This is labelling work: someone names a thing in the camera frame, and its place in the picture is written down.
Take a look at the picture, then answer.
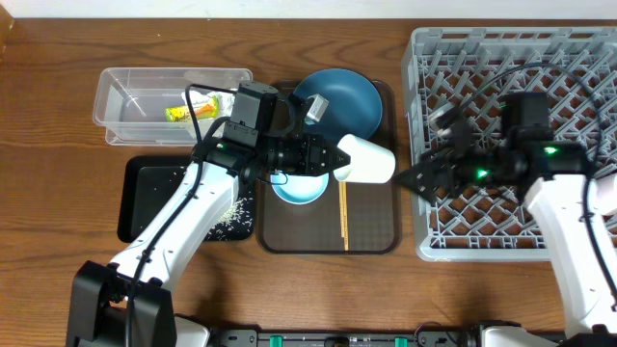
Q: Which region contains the black plastic bin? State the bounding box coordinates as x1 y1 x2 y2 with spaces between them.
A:
117 155 255 243

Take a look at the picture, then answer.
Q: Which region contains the white tissue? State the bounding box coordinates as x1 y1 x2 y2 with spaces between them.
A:
189 91 235 120

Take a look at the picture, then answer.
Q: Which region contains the wooden chopstick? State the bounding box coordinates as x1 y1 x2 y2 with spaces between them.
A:
338 181 346 239
339 181 349 252

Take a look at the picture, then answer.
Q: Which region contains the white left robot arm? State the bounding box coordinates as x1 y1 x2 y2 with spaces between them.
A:
66 134 350 346

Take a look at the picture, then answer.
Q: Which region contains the yellow green snack wrapper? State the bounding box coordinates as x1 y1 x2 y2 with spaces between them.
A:
164 97 220 122

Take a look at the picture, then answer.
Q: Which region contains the brown serving tray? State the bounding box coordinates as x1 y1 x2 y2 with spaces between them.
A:
255 78 403 255

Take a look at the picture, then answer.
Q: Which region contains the light blue bowl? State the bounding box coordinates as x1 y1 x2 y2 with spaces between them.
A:
270 173 329 205

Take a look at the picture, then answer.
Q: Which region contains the pink cup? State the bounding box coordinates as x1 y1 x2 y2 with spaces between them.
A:
596 173 617 216

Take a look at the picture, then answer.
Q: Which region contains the wooden chopstick left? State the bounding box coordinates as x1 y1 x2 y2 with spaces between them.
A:
338 181 346 239

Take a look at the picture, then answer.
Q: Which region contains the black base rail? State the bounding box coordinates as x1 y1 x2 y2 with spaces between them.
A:
173 315 483 347

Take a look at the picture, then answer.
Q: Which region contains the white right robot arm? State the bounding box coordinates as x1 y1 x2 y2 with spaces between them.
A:
393 125 616 346

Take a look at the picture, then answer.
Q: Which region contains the clear plastic bin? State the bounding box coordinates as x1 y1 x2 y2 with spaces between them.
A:
93 67 253 147

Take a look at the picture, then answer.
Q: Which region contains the dark blue plate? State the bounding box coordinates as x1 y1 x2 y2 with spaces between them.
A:
293 68 383 143

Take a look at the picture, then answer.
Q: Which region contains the grey dishwasher rack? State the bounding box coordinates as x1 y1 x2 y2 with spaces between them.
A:
402 27 616 262

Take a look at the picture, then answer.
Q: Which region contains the white cup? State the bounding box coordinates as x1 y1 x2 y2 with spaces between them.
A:
334 134 396 184

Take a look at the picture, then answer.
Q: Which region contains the wooden chopstick right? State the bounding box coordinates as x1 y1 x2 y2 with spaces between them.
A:
339 181 349 252

